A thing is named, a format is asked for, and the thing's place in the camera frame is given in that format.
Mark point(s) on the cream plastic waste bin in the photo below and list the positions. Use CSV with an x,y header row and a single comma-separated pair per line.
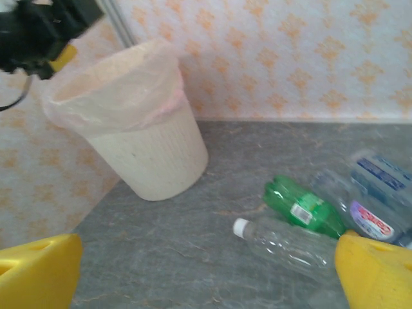
x,y
154,161

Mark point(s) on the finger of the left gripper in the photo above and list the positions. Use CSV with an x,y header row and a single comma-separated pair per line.
x,y
62,58

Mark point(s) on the aluminium frame post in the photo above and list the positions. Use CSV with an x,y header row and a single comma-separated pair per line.
x,y
122,22

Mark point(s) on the blue label bottle blue cap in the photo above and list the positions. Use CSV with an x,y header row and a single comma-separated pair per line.
x,y
380,174

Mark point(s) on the aluminium table back strip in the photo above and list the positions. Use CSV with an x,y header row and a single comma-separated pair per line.
x,y
289,119

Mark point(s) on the clear bottle purple label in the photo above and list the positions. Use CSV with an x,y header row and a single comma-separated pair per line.
x,y
367,215

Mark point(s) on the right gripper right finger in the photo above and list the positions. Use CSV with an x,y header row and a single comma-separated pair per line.
x,y
376,280

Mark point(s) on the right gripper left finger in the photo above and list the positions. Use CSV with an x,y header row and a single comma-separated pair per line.
x,y
38,277

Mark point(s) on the pink plastic bin liner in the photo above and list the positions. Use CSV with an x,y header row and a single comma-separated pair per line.
x,y
122,87

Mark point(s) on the green bottle white barcode label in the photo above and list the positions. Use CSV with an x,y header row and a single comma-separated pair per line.
x,y
289,199

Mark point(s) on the clear bottle white cap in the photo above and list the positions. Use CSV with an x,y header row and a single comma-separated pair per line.
x,y
283,244

